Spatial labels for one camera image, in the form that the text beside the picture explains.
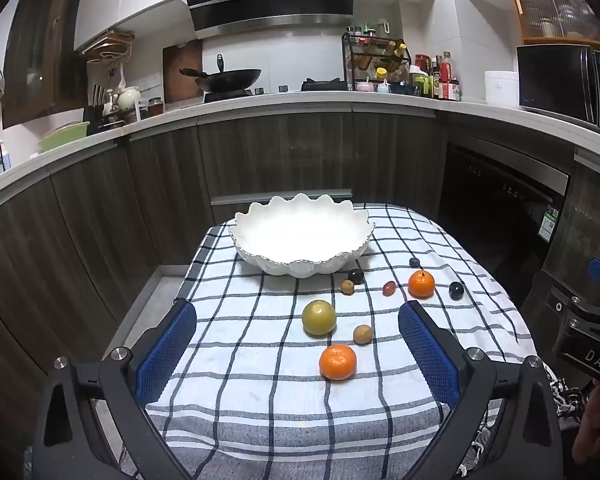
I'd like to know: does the black wok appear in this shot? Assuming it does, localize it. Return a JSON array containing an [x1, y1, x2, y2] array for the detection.
[[180, 54, 262, 95]]

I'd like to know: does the white round container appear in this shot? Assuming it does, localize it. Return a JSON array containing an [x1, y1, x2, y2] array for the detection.
[[484, 70, 520, 107]]

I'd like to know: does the green label sticker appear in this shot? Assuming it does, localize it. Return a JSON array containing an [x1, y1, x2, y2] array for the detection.
[[539, 208, 560, 244]]

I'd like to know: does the black microwave oven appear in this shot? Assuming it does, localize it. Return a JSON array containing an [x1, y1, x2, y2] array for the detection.
[[516, 44, 600, 136]]

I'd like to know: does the dark wooden window frame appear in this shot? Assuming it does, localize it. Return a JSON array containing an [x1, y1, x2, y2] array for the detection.
[[2, 0, 88, 128]]

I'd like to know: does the wooden hanging rack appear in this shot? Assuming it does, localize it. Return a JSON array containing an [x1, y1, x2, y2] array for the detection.
[[81, 30, 136, 66]]

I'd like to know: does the wooden glass door cabinet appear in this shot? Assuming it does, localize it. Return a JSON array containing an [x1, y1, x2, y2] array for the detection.
[[506, 0, 600, 48]]

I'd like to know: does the black white patterned cloth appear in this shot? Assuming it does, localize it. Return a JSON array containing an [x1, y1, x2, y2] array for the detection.
[[547, 377, 588, 433]]

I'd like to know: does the mandarin orange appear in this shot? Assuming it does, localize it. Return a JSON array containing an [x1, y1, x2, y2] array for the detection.
[[319, 344, 357, 382], [408, 270, 436, 299]]

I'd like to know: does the gas stove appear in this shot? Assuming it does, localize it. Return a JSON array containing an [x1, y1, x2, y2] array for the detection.
[[202, 77, 343, 104]]

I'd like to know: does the black knife block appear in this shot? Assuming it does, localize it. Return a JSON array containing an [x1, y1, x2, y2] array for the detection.
[[83, 84, 108, 128]]

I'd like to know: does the black wire spice rack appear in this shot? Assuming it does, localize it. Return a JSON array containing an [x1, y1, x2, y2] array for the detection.
[[342, 31, 412, 92]]

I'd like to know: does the person's right hand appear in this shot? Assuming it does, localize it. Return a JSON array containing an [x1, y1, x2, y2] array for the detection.
[[572, 382, 600, 480]]

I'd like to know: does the green tray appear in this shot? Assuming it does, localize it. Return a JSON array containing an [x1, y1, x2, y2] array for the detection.
[[37, 121, 91, 153]]

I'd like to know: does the green plum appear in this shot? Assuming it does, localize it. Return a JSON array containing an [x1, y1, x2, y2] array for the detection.
[[301, 300, 337, 337]]

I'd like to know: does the white teapot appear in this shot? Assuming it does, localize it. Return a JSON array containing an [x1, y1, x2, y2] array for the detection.
[[116, 86, 142, 111]]

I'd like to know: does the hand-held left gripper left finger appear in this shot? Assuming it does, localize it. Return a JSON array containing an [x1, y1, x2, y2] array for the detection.
[[32, 300, 198, 480]]

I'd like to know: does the white kitchen countertop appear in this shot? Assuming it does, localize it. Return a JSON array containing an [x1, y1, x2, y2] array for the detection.
[[0, 89, 600, 211]]

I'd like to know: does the checked tablecloth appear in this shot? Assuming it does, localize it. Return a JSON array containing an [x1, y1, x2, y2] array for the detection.
[[102, 204, 548, 480]]

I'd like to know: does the group of condiment bottles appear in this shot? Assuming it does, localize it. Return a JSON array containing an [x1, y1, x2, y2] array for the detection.
[[411, 51, 462, 102]]

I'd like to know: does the white scalloped bowl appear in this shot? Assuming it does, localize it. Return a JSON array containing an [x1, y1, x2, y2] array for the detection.
[[228, 192, 376, 278]]

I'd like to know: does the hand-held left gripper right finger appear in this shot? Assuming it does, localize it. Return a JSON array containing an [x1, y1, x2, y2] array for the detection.
[[399, 301, 566, 480]]

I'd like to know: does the black built-in dishwasher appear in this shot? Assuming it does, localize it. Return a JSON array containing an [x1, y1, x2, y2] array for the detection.
[[437, 141, 572, 301]]

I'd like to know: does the brown cutting board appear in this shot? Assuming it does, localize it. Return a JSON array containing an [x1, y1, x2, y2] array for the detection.
[[162, 40, 204, 103]]

